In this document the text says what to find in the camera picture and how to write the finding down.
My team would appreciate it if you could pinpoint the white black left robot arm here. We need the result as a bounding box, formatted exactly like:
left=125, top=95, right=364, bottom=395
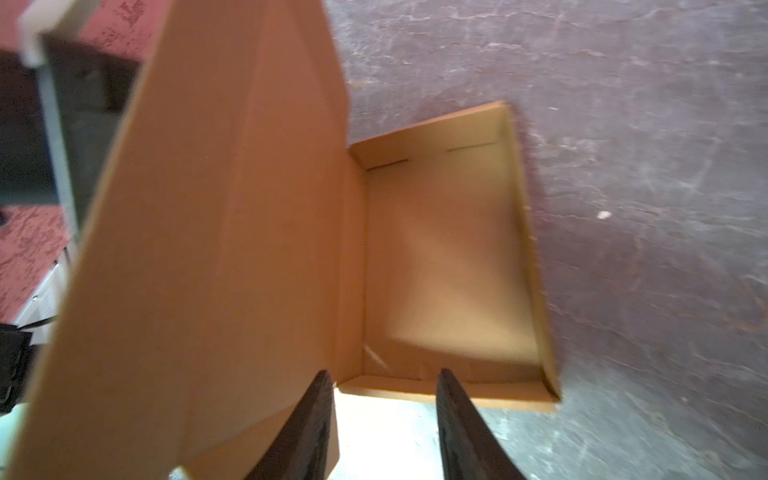
left=1, top=254, right=70, bottom=415

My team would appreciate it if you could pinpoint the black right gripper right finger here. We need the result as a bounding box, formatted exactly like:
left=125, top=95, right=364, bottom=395
left=436, top=369, right=526, bottom=480

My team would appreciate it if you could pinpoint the brown cardboard box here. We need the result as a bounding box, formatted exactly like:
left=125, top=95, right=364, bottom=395
left=5, top=1, right=562, bottom=479

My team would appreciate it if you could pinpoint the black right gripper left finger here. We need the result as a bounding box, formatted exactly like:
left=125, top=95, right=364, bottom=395
left=245, top=370, right=334, bottom=480

